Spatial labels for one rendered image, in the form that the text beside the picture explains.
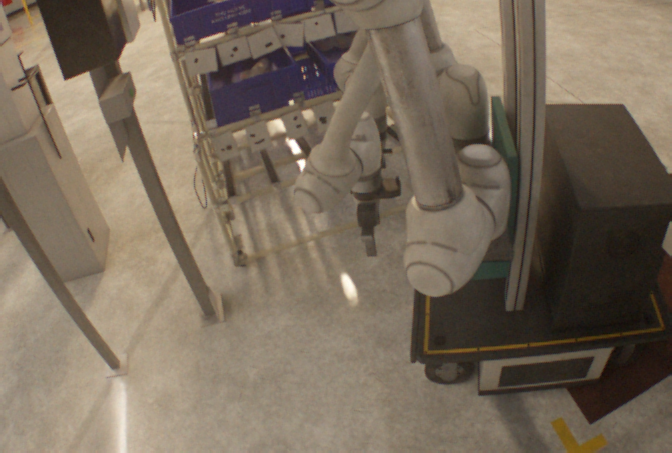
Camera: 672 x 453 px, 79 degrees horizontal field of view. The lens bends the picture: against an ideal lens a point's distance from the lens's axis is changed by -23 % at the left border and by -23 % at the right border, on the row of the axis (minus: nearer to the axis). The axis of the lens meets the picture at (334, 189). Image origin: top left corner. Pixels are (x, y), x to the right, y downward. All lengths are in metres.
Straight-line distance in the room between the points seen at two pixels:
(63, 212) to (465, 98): 1.99
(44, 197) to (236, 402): 1.41
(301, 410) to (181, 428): 0.49
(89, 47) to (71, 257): 1.79
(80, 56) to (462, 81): 1.09
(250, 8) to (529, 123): 1.31
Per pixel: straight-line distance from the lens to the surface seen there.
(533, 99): 1.24
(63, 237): 2.79
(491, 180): 1.16
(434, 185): 0.98
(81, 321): 2.13
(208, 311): 2.33
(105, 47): 1.25
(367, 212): 1.35
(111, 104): 1.53
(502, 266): 1.32
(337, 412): 1.90
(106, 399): 2.30
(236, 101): 2.11
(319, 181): 1.13
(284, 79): 2.11
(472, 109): 1.59
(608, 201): 1.35
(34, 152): 2.54
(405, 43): 0.86
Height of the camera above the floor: 1.66
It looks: 36 degrees down
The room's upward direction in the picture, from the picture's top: 11 degrees counter-clockwise
